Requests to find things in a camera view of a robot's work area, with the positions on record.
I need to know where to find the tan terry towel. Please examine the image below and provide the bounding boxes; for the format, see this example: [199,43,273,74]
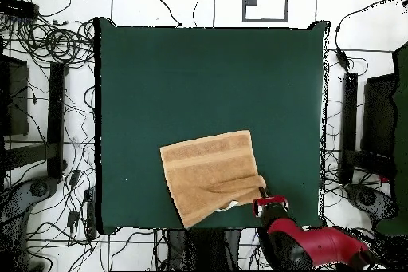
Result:
[159,129,268,230]

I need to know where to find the dark grey stand base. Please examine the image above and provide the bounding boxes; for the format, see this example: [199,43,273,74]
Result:
[345,183,399,222]
[0,176,60,231]

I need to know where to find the dark green table cloth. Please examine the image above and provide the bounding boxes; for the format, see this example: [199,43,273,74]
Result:
[94,17,331,235]

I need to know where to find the black box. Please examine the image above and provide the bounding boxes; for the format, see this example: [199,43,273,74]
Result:
[361,73,398,158]
[0,54,30,136]

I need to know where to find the black power adapter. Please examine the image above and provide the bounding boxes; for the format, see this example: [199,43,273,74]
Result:
[66,210,80,230]
[335,46,351,72]
[69,169,81,188]

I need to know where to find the black power strip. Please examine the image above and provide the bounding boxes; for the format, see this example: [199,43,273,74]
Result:
[0,0,40,20]
[84,188,98,239]

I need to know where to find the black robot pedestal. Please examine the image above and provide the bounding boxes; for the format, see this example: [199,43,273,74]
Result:
[167,228,241,271]

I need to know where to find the black stand leg frame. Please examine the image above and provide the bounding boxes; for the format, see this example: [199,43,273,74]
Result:
[0,61,68,179]
[338,72,398,185]

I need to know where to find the black cable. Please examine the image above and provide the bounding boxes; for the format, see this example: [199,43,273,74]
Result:
[147,0,183,28]

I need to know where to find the coiled black cables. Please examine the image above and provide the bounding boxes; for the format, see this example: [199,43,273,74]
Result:
[15,18,96,65]

